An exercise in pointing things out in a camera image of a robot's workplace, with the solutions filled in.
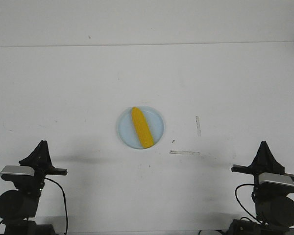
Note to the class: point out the light blue round plate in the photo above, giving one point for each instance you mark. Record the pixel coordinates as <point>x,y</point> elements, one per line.
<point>126,130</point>

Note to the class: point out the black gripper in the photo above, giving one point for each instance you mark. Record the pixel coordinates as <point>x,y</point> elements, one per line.
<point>35,159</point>
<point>263,158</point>

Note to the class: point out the white object at bottom edge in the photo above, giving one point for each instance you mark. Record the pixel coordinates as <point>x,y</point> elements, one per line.
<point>210,232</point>

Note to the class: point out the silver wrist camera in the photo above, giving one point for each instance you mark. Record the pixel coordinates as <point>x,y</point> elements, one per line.
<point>17,170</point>
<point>275,179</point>

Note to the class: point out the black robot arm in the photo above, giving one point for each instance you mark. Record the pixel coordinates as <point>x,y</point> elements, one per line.
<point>274,210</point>
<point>18,205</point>

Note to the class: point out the yellow corn cob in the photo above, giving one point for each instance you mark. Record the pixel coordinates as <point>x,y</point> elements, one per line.
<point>141,127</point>

